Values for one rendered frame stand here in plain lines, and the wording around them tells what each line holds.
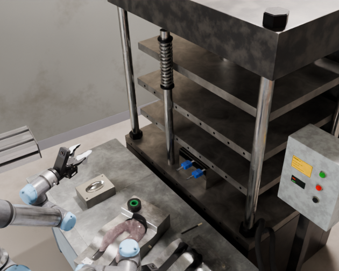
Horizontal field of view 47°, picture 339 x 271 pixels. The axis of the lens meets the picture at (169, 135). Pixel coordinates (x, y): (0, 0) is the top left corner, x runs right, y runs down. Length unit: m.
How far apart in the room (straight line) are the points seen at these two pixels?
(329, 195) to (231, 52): 0.77
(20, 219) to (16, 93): 2.58
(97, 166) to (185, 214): 0.74
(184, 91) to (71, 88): 1.83
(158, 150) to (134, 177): 0.32
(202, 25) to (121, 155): 1.31
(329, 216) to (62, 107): 2.96
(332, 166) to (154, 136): 1.54
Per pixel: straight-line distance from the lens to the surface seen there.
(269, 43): 1.54
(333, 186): 1.85
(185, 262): 2.00
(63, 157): 1.73
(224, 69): 2.23
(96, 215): 2.42
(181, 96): 2.46
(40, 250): 3.40
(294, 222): 2.58
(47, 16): 3.78
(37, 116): 4.13
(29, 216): 1.52
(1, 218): 1.42
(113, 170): 2.68
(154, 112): 2.77
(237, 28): 1.64
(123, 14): 2.49
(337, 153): 1.83
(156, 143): 2.89
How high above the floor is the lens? 2.57
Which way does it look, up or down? 37 degrees down
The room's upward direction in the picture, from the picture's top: 3 degrees counter-clockwise
